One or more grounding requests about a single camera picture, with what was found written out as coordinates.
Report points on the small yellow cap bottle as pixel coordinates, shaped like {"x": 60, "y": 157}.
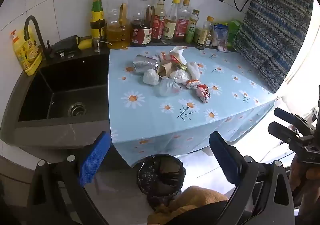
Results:
{"x": 203, "y": 36}

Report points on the metal sink drain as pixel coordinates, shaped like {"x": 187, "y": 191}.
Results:
{"x": 76, "y": 109}

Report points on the chrome soap dispenser pump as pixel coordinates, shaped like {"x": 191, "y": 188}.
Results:
{"x": 97, "y": 46}

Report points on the black faucet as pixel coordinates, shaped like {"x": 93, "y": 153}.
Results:
{"x": 48, "y": 53}

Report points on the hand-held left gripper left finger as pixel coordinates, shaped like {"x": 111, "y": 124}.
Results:
{"x": 95, "y": 158}

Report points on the yellow dish soap bottle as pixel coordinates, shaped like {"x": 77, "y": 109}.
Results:
{"x": 27, "y": 52}

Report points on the dark soy sauce jug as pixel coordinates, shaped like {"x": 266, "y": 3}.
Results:
{"x": 141, "y": 32}

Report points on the person's right hand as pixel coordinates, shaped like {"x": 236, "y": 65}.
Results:
{"x": 300, "y": 175}

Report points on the red white crumpled wrapper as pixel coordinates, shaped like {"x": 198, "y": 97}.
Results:
{"x": 203, "y": 92}

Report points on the green box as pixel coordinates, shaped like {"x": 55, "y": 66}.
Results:
{"x": 235, "y": 28}

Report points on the white paper bag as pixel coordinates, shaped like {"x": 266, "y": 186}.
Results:
{"x": 178, "y": 52}

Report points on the blue daisy print tablecloth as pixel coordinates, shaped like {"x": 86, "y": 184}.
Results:
{"x": 155, "y": 115}

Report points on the blue white seasoning packet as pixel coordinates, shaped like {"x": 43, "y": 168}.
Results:
{"x": 221, "y": 35}

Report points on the small orange white wrapper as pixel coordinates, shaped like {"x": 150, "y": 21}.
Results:
{"x": 193, "y": 83}

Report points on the green seasoning bottle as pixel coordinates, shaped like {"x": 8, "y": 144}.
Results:
{"x": 192, "y": 31}

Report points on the black cap red label bottle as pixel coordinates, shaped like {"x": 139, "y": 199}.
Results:
{"x": 158, "y": 25}

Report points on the blue patterned cloth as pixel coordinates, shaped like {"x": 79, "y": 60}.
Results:
{"x": 272, "y": 32}

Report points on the yellow cap red label bottle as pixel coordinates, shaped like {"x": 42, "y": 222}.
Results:
{"x": 182, "y": 25}

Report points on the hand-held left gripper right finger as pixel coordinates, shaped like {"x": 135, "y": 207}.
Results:
{"x": 225, "y": 160}

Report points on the crushed silver can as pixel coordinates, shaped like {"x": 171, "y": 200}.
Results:
{"x": 145, "y": 63}

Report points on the clear plastic cup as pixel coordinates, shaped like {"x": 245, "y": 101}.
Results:
{"x": 167, "y": 87}

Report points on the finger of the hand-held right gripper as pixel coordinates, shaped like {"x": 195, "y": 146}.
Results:
{"x": 287, "y": 116}
{"x": 282, "y": 132}

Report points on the green label sauce bottle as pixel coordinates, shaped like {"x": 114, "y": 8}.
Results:
{"x": 97, "y": 15}

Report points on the clear cooking oil jug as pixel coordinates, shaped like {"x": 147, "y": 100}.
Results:
{"x": 117, "y": 32}

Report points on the yellow sponge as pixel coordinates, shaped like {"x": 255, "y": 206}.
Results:
{"x": 85, "y": 43}

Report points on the person's brown fleece clothing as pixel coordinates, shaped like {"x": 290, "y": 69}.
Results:
{"x": 195, "y": 197}

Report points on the white crumpled paper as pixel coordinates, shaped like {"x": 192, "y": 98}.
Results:
{"x": 193, "y": 68}

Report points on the black kitchen sink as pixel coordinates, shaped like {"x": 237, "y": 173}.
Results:
{"x": 62, "y": 85}

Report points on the brown paper cup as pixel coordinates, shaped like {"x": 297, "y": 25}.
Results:
{"x": 163, "y": 69}

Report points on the clear bottle pale label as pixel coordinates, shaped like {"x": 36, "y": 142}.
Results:
{"x": 170, "y": 27}

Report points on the bin with black bag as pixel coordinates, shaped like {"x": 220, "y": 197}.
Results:
{"x": 150, "y": 172}

